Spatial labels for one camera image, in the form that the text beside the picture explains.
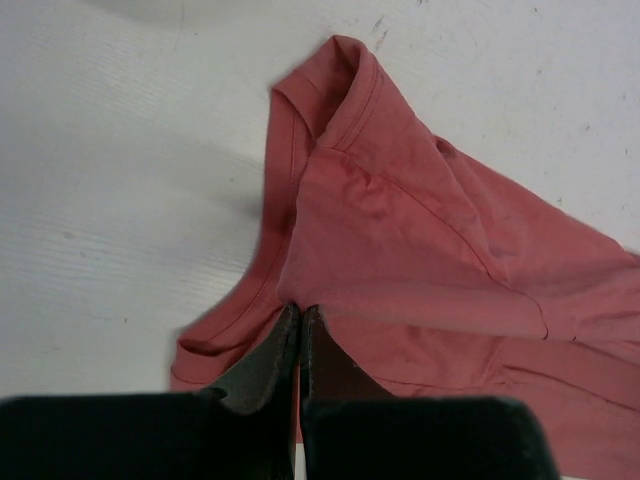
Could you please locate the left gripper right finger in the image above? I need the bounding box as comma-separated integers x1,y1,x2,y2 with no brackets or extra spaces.
301,306,400,479

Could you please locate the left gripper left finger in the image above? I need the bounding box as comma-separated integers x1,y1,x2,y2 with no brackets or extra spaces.
197,304,300,479

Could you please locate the salmon pink t shirt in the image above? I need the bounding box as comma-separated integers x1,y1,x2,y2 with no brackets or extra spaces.
170,36,639,479

